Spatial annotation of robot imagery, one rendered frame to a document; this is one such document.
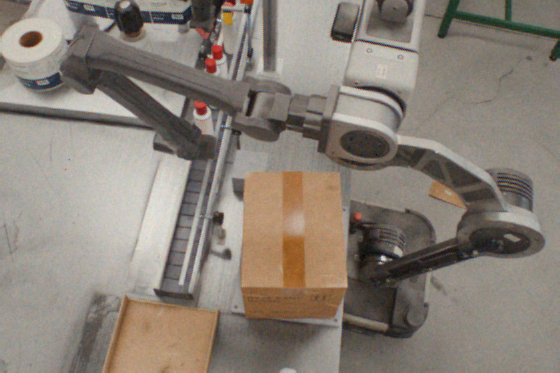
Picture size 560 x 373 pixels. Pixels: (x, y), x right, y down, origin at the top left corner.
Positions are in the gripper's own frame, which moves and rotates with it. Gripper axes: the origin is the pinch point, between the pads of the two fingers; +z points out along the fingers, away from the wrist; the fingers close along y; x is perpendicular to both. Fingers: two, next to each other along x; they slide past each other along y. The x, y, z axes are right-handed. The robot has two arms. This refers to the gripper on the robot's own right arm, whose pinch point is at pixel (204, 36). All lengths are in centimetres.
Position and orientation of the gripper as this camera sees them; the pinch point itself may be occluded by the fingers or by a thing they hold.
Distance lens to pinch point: 176.2
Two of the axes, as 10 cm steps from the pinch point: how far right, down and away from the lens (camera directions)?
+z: -0.2, 5.3, 8.4
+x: 9.9, 1.3, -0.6
